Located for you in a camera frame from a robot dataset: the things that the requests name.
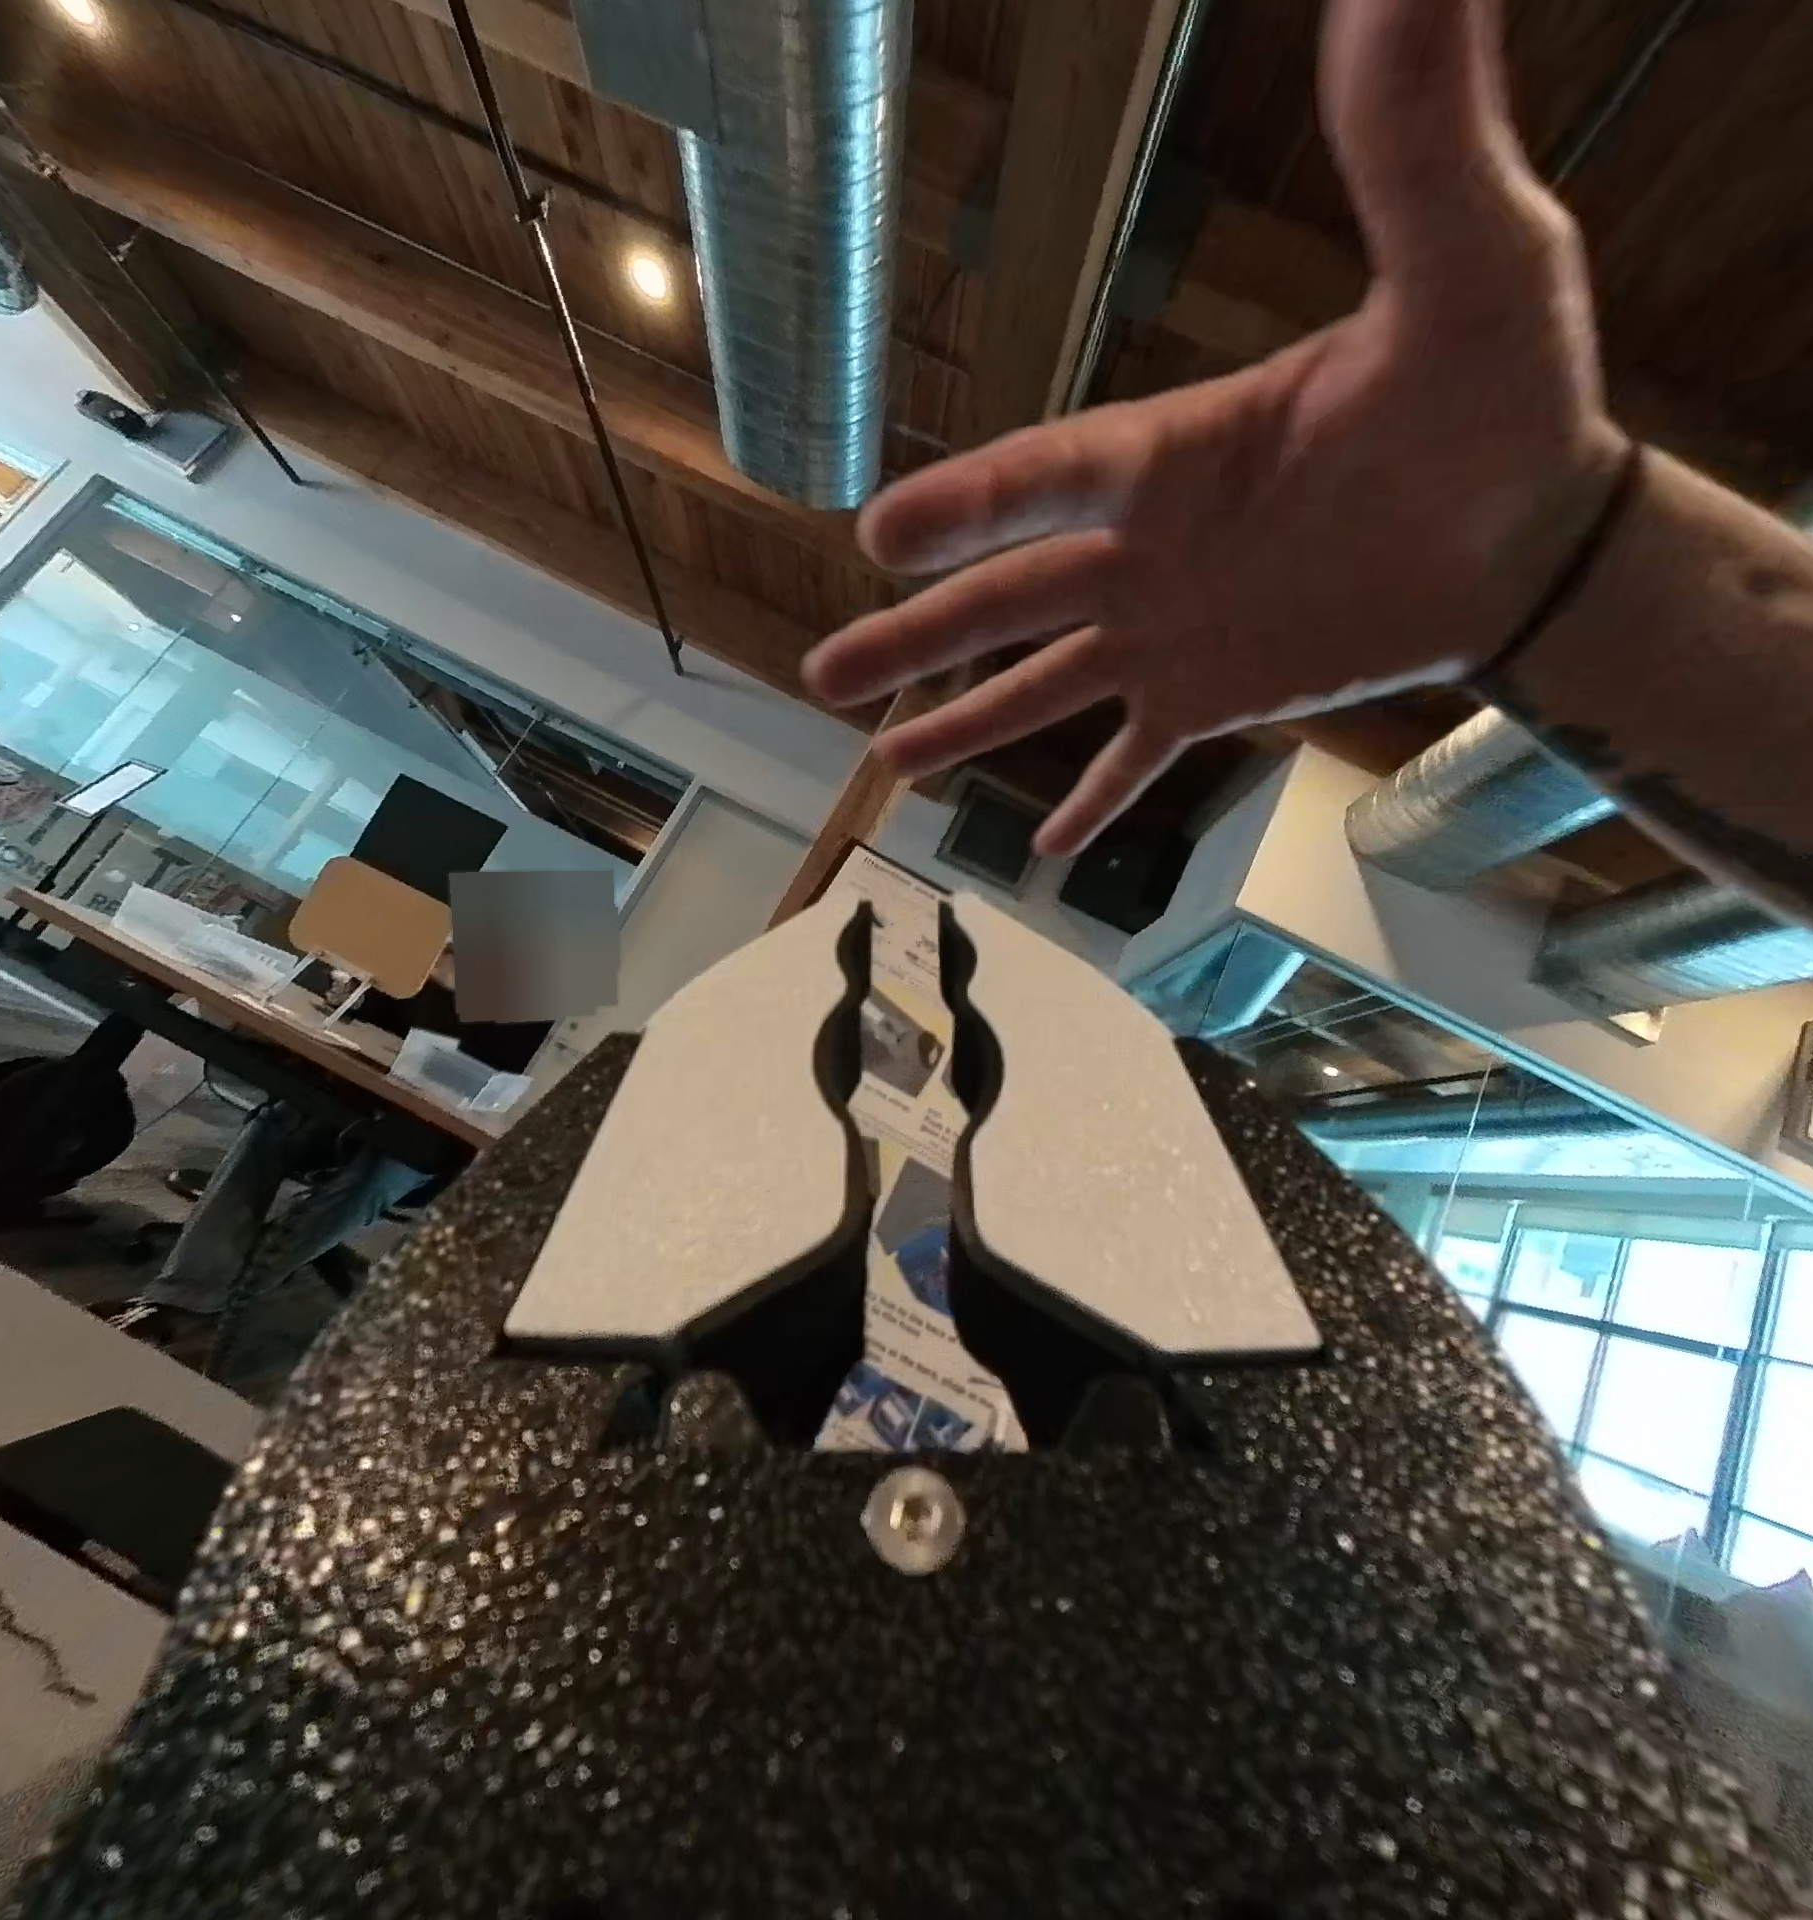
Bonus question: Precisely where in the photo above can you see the floor sign stand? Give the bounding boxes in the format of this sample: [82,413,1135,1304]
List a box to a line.
[0,759,169,1037]

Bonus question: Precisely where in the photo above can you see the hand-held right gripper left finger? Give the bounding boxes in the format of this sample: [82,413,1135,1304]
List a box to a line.
[501,904,878,1448]

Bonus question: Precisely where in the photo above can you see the wooden desk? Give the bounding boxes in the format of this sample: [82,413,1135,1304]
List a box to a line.
[4,884,536,1157]

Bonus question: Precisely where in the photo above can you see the black backpack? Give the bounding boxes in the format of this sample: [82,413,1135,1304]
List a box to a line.
[0,1053,135,1235]

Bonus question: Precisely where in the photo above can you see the black monitor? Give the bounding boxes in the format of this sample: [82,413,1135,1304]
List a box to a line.
[352,780,508,904]

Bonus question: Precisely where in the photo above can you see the black ceiling pipe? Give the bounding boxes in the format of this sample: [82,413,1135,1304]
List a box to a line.
[446,0,690,676]

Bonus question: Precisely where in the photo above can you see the clear plastic bin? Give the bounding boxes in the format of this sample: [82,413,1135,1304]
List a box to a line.
[387,1037,536,1119]

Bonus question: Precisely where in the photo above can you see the black wall speaker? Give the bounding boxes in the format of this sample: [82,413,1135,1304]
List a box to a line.
[1055,832,1194,933]

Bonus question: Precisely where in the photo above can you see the small black wire scrap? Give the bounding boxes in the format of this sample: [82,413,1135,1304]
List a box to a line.
[0,1588,102,1709]

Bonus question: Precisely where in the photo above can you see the instruction poster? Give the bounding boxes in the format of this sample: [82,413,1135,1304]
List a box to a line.
[845,858,1031,1455]

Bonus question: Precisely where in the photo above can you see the person's right hand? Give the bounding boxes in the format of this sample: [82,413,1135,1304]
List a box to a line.
[800,0,1648,858]

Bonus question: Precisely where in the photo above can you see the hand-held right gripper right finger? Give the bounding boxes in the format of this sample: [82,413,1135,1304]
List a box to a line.
[939,893,1326,1452]

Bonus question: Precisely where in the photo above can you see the black flat pad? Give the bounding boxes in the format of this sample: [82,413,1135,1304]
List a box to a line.
[0,1405,240,1615]

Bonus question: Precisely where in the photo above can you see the metal wall vent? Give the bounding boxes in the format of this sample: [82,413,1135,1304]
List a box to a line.
[939,774,1046,893]

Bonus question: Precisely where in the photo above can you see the grid window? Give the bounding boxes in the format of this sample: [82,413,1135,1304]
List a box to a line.
[1424,1230,1813,1591]

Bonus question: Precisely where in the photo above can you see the clear plastic tray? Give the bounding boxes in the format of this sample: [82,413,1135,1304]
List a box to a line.
[119,880,341,1025]

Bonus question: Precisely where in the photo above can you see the wooden board acrylic stand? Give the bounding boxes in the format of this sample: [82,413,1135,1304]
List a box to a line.
[287,858,449,999]

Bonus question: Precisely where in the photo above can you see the black wrist band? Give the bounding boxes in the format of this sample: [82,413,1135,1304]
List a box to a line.
[1475,443,1648,676]

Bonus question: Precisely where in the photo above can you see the wooden post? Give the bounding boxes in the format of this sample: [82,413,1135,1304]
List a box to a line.
[769,733,906,933]

